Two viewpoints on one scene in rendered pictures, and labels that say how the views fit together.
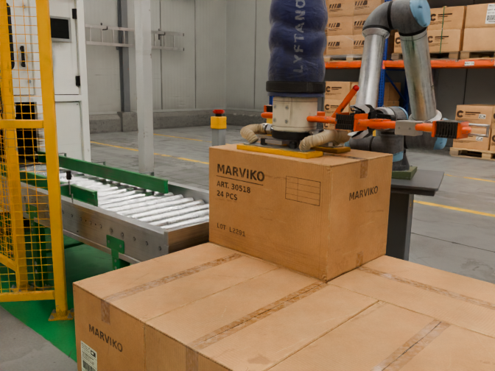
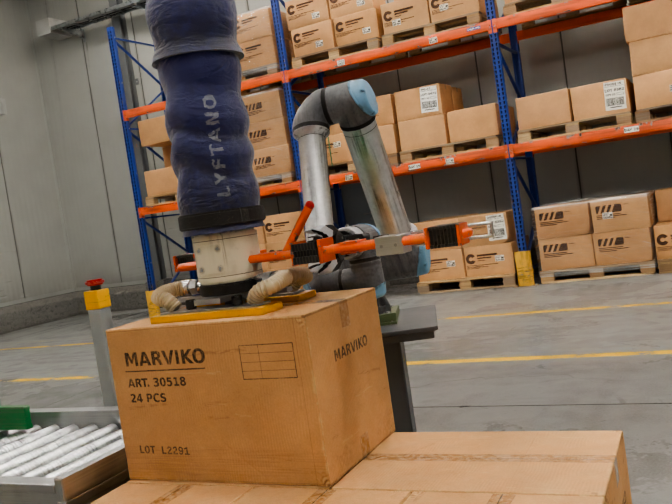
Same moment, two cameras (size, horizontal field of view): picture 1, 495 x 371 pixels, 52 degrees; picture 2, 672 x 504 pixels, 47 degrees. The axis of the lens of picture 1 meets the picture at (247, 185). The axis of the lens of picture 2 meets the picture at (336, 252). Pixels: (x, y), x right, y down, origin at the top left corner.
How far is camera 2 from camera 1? 0.16 m
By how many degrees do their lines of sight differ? 19
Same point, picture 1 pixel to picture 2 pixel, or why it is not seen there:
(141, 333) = not seen: outside the picture
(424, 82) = (387, 187)
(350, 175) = (329, 325)
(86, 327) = not seen: outside the picture
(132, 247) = not seen: outside the picture
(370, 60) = (313, 169)
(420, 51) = (374, 148)
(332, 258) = (331, 450)
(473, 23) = (406, 114)
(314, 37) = (238, 146)
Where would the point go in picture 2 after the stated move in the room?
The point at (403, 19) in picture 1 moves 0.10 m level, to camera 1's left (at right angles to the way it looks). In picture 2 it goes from (344, 109) to (312, 113)
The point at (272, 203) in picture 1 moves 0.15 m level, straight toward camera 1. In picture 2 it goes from (225, 391) to (232, 405)
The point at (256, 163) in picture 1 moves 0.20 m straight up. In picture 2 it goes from (188, 338) to (175, 257)
